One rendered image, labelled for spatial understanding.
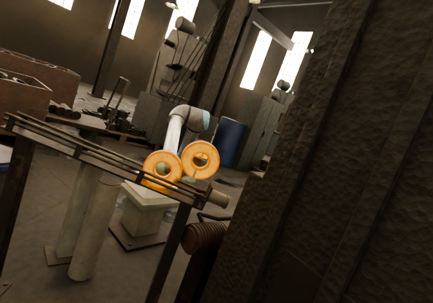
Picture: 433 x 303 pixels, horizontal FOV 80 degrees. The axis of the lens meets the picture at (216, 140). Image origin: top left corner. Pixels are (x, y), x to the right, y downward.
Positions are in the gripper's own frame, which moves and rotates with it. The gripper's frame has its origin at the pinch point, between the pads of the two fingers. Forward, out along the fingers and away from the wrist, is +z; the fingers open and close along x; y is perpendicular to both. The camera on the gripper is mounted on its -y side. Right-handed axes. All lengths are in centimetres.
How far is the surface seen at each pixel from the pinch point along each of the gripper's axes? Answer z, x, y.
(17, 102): -158, -159, 2
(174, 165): -0.8, -9.0, -7.1
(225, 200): -2.0, 15.4, -14.6
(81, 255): -33, -36, -62
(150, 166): -1.8, -18.0, -10.5
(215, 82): -298, 19, 136
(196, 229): -4.9, 8.2, -29.3
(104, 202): -26, -34, -34
